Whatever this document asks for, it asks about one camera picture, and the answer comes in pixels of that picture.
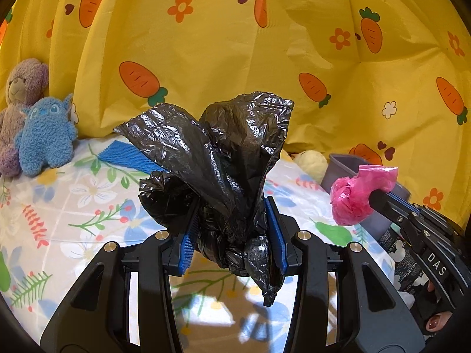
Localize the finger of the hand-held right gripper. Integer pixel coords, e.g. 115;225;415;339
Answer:
388;190;421;214
369;189;428;251

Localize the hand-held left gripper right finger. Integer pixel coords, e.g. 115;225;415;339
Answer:
264;196;427;353

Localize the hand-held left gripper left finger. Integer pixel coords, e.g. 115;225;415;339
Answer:
40;200;201;353

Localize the pink plastic bag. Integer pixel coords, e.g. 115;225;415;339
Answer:
330;165;400;227

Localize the grey plastic bin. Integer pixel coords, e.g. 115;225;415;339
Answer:
321;153;420;291

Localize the black plastic bag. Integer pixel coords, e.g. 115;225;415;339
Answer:
114;90;296;307

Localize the person's right hand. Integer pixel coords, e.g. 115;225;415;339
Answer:
424;281;454;334

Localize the pale yellow plush ball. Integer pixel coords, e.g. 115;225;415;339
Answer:
293;150;328;184

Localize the blue textured cloth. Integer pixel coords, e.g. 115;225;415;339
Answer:
100;141;170;174

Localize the floral printed blanket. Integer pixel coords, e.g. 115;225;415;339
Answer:
0;136;435;353

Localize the blue plush toy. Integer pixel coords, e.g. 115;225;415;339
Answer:
15;94;79;177

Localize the yellow carrot-print curtain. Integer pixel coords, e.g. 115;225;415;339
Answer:
0;0;471;229

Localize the purple teddy bear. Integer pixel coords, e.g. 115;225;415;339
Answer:
0;58;49;177

